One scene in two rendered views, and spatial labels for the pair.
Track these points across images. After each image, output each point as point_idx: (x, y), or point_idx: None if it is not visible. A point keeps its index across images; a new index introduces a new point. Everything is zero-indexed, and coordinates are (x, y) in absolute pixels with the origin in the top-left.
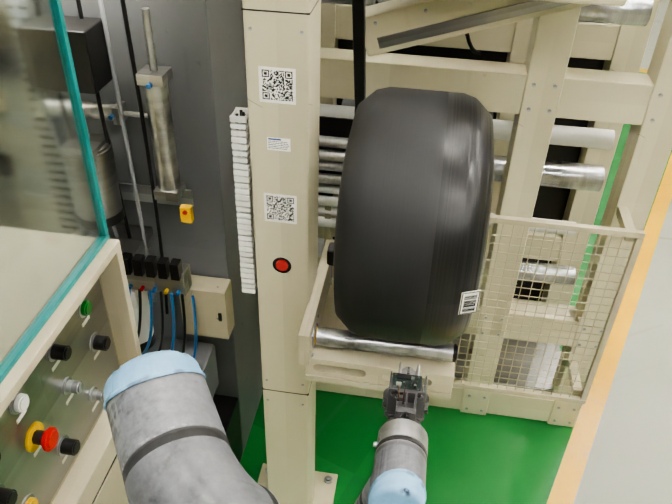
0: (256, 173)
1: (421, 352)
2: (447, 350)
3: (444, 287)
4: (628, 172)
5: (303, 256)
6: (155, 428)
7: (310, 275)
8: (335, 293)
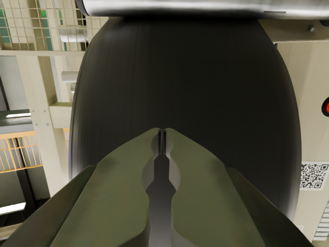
0: (321, 206)
1: (141, 1)
2: (96, 11)
3: None
4: (41, 76)
5: (301, 121)
6: None
7: (297, 82)
8: (297, 194)
